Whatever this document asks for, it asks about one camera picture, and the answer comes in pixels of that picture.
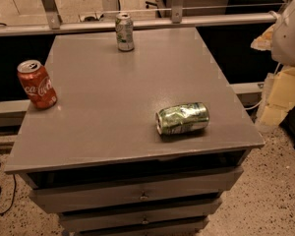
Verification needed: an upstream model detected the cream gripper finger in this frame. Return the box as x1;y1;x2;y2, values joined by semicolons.
256;66;295;129
251;26;274;51

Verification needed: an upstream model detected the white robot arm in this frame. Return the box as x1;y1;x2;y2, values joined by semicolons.
251;0;295;126

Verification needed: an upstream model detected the crushed green soda can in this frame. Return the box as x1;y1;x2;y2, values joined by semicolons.
155;102;209;135

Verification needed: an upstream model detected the red coca-cola can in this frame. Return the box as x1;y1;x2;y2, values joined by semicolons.
17;60;57;109

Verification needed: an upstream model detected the grey drawer cabinet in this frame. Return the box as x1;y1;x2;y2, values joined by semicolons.
3;27;266;236

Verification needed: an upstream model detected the middle grey drawer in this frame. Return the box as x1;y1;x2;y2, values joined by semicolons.
60;197;221;232

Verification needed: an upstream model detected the grey drawer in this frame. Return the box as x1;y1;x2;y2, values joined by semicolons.
29;166;243;213
79;216;208;236
60;197;221;232

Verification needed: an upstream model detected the lower grey drawer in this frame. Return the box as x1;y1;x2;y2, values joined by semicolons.
79;216;208;236

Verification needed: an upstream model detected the upper grey drawer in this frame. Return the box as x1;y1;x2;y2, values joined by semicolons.
29;166;243;213

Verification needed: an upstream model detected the white cable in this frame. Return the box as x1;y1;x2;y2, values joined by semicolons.
244;62;282;112

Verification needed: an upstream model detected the grey metal rail frame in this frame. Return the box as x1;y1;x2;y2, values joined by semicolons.
0;0;295;37

